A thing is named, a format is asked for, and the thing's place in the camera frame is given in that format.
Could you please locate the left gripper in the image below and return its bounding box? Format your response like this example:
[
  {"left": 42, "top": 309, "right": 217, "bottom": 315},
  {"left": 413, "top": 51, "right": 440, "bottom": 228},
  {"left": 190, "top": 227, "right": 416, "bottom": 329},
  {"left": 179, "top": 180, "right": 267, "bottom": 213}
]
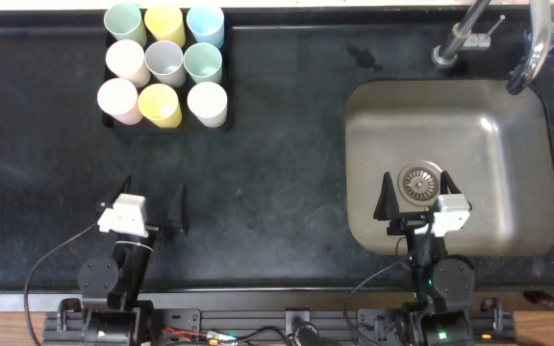
[{"left": 95, "top": 173, "right": 190, "bottom": 241}]

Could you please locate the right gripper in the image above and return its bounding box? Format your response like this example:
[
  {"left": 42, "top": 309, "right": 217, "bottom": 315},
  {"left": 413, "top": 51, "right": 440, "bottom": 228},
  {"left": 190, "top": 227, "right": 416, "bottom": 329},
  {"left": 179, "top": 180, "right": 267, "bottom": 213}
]
[{"left": 372, "top": 169, "right": 463, "bottom": 237}]

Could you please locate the yellow cup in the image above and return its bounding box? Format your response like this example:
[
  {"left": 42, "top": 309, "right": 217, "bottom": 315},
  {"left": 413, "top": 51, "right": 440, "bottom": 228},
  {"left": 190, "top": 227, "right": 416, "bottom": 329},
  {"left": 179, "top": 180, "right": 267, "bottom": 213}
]
[
  {"left": 137, "top": 83, "right": 184, "bottom": 130},
  {"left": 143, "top": 4, "right": 187, "bottom": 48}
]

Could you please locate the pink cup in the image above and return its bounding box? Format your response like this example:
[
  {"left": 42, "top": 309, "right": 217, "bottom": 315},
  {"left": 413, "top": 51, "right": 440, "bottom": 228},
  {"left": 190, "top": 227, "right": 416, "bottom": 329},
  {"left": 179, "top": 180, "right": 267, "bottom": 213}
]
[{"left": 96, "top": 77, "right": 144, "bottom": 126}]

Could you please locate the white cup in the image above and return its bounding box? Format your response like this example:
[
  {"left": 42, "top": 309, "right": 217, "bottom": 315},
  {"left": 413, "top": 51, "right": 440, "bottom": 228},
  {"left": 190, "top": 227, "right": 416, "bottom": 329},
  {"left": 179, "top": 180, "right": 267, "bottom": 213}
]
[
  {"left": 105, "top": 38, "right": 152, "bottom": 88},
  {"left": 186, "top": 81, "right": 229, "bottom": 129}
]

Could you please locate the steel sink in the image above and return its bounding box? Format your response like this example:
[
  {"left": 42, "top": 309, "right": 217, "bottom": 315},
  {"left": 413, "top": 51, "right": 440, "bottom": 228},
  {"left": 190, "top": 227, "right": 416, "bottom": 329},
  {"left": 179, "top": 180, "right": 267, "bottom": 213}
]
[{"left": 343, "top": 78, "right": 554, "bottom": 258}]

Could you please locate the grey cup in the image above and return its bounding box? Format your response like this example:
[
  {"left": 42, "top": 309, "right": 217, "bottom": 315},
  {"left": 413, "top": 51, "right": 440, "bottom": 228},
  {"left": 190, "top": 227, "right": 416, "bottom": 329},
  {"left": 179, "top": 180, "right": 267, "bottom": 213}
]
[{"left": 143, "top": 39, "right": 188, "bottom": 88}]

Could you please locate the black tray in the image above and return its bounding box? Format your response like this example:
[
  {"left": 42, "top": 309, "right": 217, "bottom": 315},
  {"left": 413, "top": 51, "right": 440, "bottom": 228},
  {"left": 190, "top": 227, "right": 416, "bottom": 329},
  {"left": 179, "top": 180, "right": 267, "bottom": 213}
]
[{"left": 101, "top": 4, "right": 234, "bottom": 134}]

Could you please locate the blue cup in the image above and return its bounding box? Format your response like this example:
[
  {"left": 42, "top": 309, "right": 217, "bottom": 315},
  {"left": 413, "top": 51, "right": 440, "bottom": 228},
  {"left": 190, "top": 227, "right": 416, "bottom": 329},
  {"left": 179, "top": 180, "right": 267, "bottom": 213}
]
[{"left": 186, "top": 4, "right": 226, "bottom": 50}]

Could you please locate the steel tap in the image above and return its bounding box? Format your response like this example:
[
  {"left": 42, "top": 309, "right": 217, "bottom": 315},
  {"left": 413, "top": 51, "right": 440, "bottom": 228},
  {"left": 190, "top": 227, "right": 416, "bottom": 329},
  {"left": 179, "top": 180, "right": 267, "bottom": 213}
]
[{"left": 430, "top": 0, "right": 554, "bottom": 96}]

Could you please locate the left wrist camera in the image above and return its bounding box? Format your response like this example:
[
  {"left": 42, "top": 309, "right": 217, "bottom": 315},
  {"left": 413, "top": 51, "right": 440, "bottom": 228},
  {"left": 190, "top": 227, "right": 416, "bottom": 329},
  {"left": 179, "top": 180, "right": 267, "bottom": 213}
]
[{"left": 96, "top": 192, "right": 149, "bottom": 238}]

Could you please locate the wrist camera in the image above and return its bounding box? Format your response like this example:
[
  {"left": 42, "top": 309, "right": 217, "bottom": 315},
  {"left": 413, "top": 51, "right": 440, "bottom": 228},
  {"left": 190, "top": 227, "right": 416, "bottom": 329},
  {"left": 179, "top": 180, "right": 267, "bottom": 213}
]
[
  {"left": 414, "top": 193, "right": 471, "bottom": 238},
  {"left": 96, "top": 192, "right": 149, "bottom": 238}
]

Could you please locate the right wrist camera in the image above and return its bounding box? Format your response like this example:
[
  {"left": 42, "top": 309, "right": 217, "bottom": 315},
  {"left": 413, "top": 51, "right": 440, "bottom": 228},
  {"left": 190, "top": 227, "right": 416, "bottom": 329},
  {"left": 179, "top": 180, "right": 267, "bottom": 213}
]
[{"left": 414, "top": 193, "right": 471, "bottom": 238}]

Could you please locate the black cable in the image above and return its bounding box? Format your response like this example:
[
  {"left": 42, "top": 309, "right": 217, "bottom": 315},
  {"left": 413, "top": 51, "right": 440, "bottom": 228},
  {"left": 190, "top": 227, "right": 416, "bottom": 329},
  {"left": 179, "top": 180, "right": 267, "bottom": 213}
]
[
  {"left": 22, "top": 223, "right": 110, "bottom": 346},
  {"left": 342, "top": 218, "right": 435, "bottom": 346}
]

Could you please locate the mounting rail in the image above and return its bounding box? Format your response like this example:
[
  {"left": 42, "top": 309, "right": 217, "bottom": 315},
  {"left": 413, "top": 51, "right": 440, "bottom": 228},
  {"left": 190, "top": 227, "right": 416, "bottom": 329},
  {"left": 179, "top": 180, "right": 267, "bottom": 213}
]
[{"left": 40, "top": 307, "right": 518, "bottom": 346}]

